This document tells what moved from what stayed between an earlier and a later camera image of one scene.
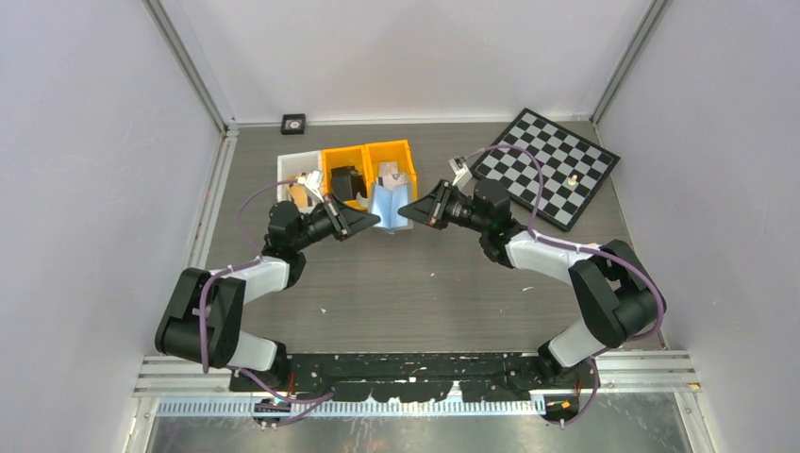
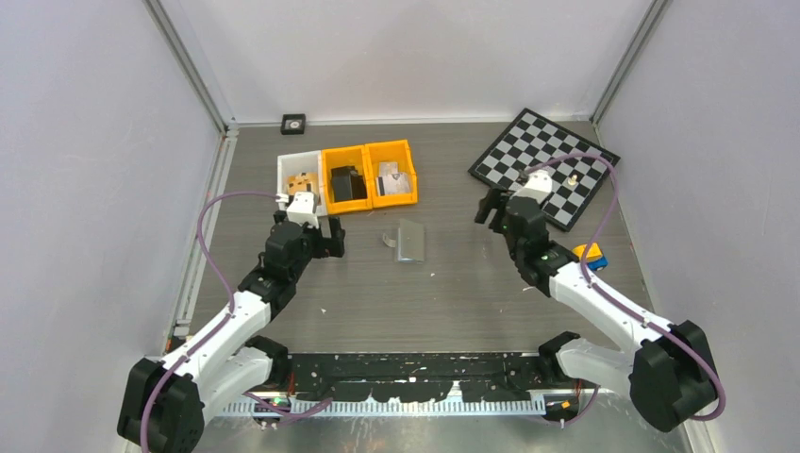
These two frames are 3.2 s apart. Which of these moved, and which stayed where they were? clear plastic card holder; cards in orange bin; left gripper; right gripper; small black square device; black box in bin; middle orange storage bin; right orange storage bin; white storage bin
Moved: right gripper; clear plastic card holder; left gripper
Stayed: middle orange storage bin; small black square device; right orange storage bin; cards in orange bin; black box in bin; white storage bin
